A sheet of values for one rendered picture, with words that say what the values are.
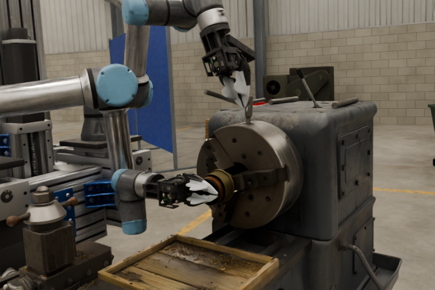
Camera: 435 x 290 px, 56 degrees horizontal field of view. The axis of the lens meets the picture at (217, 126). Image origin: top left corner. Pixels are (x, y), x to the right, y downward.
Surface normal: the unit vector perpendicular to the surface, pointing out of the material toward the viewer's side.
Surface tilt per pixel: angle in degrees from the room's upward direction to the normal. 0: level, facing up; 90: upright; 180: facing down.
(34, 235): 90
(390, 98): 90
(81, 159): 90
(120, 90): 89
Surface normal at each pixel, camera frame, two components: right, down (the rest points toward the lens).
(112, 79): 0.47, 0.07
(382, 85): -0.44, 0.13
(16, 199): 0.83, 0.04
